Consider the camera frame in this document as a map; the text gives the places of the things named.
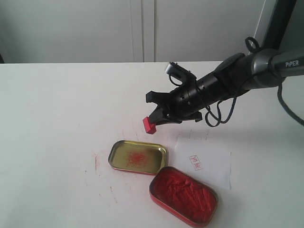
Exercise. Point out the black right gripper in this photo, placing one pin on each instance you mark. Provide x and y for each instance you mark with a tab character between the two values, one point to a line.
183	103

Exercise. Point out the red stamp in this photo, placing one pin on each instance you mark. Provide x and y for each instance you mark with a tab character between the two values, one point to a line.
150	128

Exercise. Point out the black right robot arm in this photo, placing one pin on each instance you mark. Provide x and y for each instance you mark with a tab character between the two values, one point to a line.
232	78

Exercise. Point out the red ink pad tin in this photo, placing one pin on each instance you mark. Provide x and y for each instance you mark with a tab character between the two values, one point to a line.
191	201

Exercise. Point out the gold tin lid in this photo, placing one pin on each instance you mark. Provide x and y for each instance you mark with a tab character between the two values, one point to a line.
138	157

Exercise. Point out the white paper sheet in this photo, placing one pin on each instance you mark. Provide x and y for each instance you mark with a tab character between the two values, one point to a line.
204	161

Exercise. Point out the white cabinet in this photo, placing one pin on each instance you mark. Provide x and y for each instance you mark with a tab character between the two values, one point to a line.
78	31

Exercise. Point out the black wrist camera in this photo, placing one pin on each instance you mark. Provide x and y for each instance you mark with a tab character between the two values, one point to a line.
173	70

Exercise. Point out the black vertical post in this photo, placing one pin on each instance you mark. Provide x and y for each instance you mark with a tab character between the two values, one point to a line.
278	23

